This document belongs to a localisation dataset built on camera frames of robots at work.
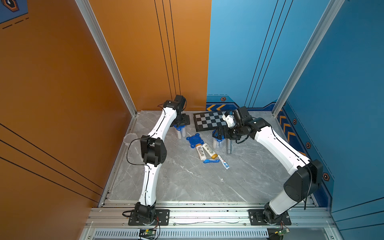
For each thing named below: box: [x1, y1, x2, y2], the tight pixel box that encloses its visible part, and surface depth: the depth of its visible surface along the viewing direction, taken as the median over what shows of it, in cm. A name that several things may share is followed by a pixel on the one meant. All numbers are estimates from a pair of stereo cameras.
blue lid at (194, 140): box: [186, 133, 205, 149], surface depth 106 cm
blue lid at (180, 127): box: [173, 124, 186, 131], surface depth 96 cm
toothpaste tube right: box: [217, 154, 230, 170], surface depth 93 cm
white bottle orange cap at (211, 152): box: [202, 143, 218, 160], surface depth 97 cm
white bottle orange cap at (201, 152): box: [196, 143, 207, 161], surface depth 97 cm
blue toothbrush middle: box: [203, 159, 220, 164], surface depth 94 cm
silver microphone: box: [226, 138, 232, 155], surface depth 98 cm
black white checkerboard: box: [193, 111, 228, 132], surface depth 114 cm
